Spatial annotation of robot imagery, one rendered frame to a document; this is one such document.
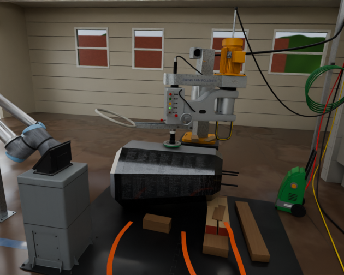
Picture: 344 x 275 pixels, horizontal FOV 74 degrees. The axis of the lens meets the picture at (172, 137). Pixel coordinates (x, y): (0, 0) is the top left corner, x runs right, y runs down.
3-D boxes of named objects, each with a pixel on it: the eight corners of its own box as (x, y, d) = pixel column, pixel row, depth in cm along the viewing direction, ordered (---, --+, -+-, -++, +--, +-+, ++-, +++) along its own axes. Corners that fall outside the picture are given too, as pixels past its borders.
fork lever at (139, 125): (189, 126, 288) (189, 123, 287) (193, 130, 270) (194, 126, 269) (134, 125, 274) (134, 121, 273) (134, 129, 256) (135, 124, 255)
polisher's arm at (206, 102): (227, 126, 299) (231, 88, 287) (236, 130, 277) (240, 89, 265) (173, 126, 285) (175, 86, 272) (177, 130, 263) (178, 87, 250)
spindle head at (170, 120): (191, 123, 289) (193, 87, 278) (196, 127, 268) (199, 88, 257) (162, 123, 282) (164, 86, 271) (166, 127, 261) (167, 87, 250)
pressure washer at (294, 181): (303, 206, 315) (316, 146, 293) (304, 219, 285) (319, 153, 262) (276, 199, 330) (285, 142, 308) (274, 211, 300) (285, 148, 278)
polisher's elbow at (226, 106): (214, 112, 288) (215, 96, 283) (227, 112, 295) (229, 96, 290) (222, 114, 271) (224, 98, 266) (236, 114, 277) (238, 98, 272)
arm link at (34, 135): (47, 136, 185) (33, 120, 185) (31, 150, 184) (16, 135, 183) (55, 137, 200) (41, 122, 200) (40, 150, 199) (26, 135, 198)
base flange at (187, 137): (186, 133, 383) (186, 131, 382) (215, 136, 373) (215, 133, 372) (181, 141, 336) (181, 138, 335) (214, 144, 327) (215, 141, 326)
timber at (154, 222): (142, 228, 254) (142, 219, 250) (146, 222, 265) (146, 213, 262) (168, 233, 247) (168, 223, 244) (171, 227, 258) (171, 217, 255)
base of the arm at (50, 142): (53, 146, 181) (44, 137, 181) (38, 161, 185) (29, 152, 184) (66, 142, 200) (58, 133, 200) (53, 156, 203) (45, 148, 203)
